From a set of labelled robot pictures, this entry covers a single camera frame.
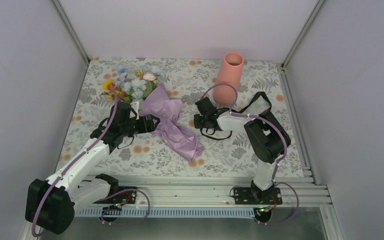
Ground floral patterned table mat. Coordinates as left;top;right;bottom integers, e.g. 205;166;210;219
57;57;294;177

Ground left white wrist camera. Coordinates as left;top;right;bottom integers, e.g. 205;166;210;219
129;100;143;120

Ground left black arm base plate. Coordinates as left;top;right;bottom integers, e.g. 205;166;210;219
110;186;137;205

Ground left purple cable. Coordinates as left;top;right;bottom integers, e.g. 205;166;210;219
31;86;120;238

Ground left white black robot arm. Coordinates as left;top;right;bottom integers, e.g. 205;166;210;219
25;101;160;237

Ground pink cylindrical vase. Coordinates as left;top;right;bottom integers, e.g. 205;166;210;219
212;52;244;105

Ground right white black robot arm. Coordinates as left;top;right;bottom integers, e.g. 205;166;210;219
194;97;291;204

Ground purple flower bouquet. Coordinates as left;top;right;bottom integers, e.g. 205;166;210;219
102;65;205;163

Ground black gold-lettered ribbon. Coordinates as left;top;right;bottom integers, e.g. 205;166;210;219
199;91;272;141

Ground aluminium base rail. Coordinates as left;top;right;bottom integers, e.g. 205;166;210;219
76;175;333;219

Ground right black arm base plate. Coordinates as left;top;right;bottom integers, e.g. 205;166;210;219
229;185;283;205

